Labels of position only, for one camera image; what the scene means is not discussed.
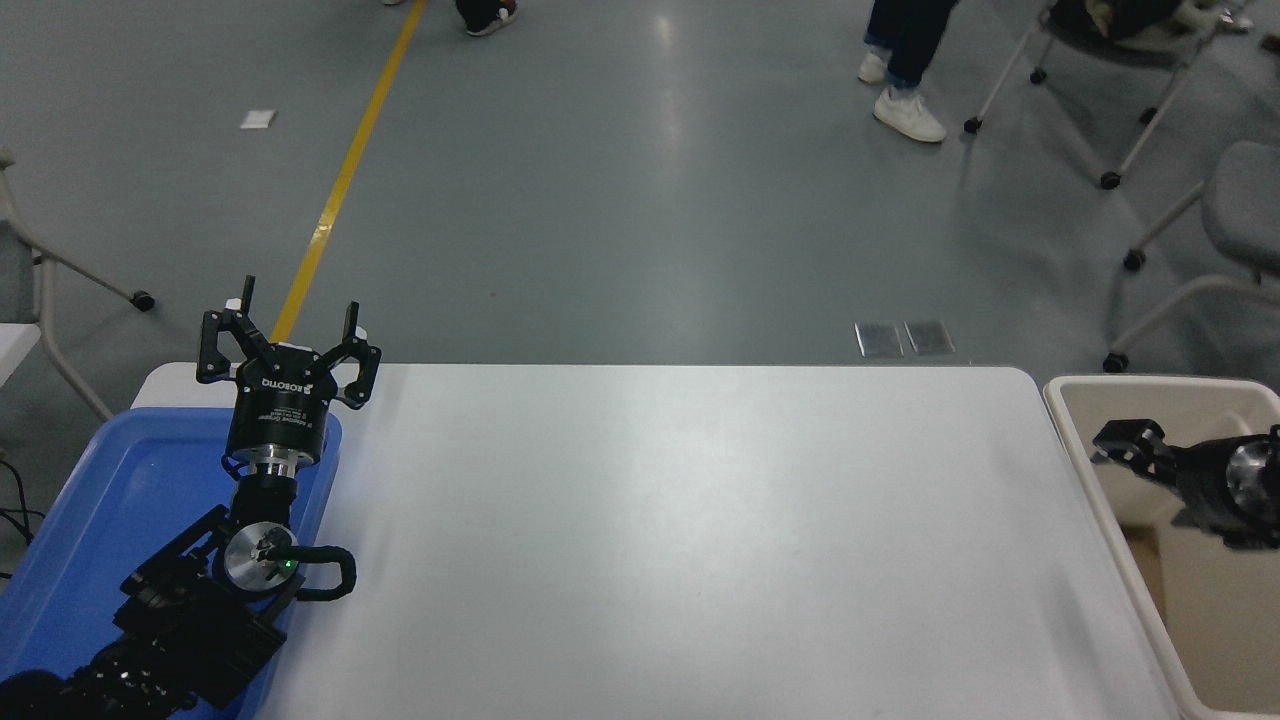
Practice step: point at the white-framed chair with casters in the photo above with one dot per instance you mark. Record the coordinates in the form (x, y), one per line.
(1010, 70)

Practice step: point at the large pale bin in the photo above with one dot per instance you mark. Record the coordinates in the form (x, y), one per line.
(1130, 560)

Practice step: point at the grey-seated chair with casters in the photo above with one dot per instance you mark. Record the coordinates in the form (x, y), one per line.
(1245, 205)

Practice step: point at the blue plastic tray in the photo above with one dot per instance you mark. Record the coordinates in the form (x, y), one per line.
(120, 500)

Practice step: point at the dark and white bundle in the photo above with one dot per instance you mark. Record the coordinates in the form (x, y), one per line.
(1110, 15)

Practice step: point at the person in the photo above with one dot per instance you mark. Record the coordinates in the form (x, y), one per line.
(905, 40)
(480, 12)

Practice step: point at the grey chair with pale frame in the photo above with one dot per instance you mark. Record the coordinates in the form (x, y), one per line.
(50, 320)

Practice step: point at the metal floor plate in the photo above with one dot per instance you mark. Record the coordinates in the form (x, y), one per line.
(929, 337)
(879, 340)

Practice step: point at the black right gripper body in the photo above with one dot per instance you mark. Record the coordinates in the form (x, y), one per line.
(1205, 480)

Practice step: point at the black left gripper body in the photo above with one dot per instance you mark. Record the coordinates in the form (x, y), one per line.
(280, 415)

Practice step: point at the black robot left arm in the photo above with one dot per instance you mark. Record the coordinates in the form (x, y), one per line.
(190, 620)

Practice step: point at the white side table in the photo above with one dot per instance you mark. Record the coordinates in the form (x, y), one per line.
(16, 345)

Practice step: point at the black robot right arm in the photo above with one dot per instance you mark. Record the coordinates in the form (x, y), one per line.
(1255, 522)

